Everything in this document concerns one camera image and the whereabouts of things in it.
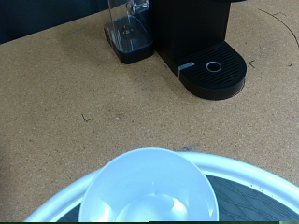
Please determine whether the white mug with green mark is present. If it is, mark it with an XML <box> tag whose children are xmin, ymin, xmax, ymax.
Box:
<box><xmin>78</xmin><ymin>147</ymin><xmax>220</xmax><ymax>222</ymax></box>

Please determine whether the black Keurig coffee machine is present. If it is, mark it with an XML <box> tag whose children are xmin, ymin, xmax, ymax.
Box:
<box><xmin>103</xmin><ymin>0</ymin><xmax>248</xmax><ymax>101</ymax></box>

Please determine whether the white two-tier turntable shelf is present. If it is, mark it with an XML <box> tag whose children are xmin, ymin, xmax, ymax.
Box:
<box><xmin>24</xmin><ymin>151</ymin><xmax>299</xmax><ymax>222</ymax></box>

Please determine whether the dark grey partition panel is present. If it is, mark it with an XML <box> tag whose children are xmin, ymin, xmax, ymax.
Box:
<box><xmin>0</xmin><ymin>0</ymin><xmax>110</xmax><ymax>45</ymax></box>

